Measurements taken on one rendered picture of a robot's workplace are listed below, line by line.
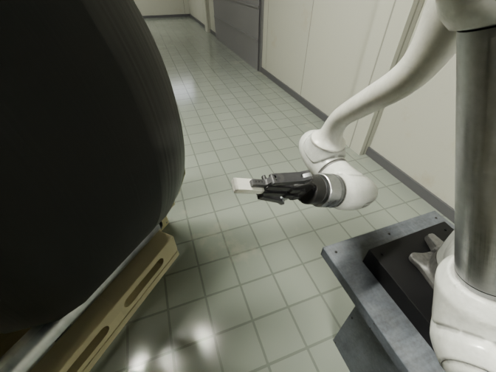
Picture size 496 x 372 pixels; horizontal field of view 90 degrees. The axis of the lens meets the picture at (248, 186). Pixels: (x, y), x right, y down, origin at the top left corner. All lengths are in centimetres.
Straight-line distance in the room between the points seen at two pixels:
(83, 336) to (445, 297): 62
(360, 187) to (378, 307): 34
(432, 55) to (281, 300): 126
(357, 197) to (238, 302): 97
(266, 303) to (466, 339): 104
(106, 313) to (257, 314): 98
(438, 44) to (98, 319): 73
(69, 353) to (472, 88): 67
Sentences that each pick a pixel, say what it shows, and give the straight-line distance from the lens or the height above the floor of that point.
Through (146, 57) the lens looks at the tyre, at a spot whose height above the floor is 128.
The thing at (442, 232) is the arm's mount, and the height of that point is 72.
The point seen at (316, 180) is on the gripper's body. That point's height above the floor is 97.
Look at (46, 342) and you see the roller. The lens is 56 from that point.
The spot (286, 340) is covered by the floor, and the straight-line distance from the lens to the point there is 142.
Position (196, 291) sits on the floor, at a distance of 153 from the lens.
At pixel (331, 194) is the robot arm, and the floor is 94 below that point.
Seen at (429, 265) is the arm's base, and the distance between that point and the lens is 86.
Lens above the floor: 135
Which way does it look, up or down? 41 degrees down
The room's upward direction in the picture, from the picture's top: straight up
